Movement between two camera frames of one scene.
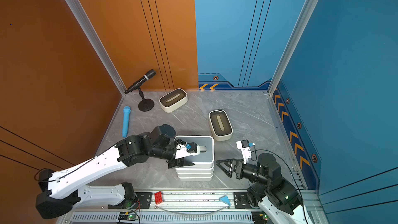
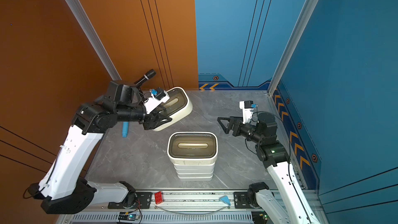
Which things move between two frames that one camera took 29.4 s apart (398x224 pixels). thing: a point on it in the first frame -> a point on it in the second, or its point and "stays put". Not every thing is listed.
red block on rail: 158,197 stays put
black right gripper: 237,166 -> 236,123
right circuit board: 259,217 stays put
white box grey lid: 194,170 stays put
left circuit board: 125,215 stays put
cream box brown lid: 221,124 -> 192,148
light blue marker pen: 126,110 stays put
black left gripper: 178,163 -> 154,122
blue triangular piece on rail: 225,199 stays put
